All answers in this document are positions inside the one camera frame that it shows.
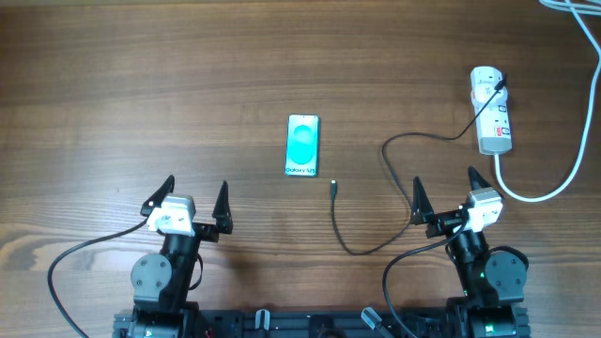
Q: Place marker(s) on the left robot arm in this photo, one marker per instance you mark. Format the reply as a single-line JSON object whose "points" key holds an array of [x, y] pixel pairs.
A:
{"points": [[162, 280]]}

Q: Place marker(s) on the teal screen smartphone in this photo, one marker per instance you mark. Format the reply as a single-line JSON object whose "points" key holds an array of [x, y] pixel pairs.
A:
{"points": [[302, 143]]}

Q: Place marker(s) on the white charger plug adapter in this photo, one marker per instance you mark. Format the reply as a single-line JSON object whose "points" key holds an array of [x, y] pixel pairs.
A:
{"points": [[487, 93]]}

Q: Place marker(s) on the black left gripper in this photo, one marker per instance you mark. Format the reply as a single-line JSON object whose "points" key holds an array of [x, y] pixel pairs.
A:
{"points": [[205, 233]]}

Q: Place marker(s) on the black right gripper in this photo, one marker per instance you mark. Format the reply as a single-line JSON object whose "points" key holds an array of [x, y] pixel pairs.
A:
{"points": [[423, 213]]}

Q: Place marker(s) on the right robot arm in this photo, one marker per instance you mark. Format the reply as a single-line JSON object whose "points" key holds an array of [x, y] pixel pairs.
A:
{"points": [[492, 278]]}

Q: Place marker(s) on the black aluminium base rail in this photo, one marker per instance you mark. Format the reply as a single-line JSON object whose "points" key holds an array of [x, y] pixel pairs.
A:
{"points": [[324, 324]]}

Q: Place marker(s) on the white power strip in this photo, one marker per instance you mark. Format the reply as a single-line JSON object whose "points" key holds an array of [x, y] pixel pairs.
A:
{"points": [[492, 122]]}

